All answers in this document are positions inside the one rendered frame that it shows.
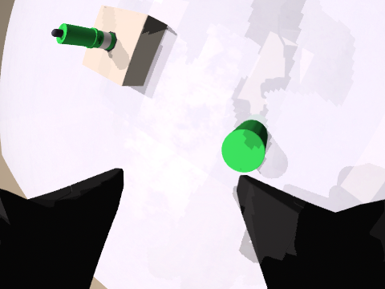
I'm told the beige square block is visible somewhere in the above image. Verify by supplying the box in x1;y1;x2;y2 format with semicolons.
83;6;167;87

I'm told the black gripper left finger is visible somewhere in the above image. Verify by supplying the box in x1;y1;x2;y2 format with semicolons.
0;168;124;289

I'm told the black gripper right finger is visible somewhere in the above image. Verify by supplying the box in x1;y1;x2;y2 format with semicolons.
237;174;385;289

